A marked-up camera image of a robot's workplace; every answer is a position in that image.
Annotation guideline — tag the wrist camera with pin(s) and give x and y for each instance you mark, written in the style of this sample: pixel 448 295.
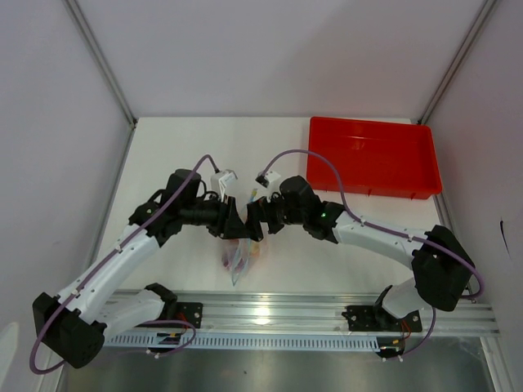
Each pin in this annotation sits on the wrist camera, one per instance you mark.
pixel 220 181
pixel 267 184

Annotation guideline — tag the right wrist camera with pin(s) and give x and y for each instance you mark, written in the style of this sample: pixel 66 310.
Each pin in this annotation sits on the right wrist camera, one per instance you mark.
pixel 267 184

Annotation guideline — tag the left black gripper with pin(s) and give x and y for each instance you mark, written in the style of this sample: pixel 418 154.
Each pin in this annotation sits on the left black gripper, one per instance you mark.
pixel 228 223

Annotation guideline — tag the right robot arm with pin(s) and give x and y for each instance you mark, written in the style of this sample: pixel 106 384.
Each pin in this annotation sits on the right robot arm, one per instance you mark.
pixel 440 266

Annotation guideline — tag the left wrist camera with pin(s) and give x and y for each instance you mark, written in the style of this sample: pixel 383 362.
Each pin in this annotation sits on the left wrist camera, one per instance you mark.
pixel 220 181

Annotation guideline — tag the clear zip top bag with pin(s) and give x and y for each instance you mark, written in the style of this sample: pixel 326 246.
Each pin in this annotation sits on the clear zip top bag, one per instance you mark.
pixel 239 255

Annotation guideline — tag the red plastic tray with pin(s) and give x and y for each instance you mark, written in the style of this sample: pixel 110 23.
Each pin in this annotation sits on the red plastic tray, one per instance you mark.
pixel 378 158

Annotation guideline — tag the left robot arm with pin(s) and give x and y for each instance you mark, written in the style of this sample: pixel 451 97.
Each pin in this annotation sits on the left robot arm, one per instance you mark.
pixel 77 321

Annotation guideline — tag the white slotted cable duct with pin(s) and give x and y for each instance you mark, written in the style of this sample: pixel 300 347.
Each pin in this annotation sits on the white slotted cable duct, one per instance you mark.
pixel 242 341

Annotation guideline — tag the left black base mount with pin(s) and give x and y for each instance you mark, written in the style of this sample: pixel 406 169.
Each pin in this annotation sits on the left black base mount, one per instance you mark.
pixel 191 312

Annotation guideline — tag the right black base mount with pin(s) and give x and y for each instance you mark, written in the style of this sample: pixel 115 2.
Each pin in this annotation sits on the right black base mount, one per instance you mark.
pixel 368 318

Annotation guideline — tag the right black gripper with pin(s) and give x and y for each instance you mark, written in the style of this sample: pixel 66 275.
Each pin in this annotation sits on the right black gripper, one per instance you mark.
pixel 255 212

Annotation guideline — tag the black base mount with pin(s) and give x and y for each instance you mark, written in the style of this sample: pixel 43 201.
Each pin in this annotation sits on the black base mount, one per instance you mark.
pixel 191 312
pixel 368 318

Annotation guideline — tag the aluminium rail frame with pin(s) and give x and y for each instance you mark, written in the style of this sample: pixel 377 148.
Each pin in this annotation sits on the aluminium rail frame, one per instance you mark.
pixel 315 314

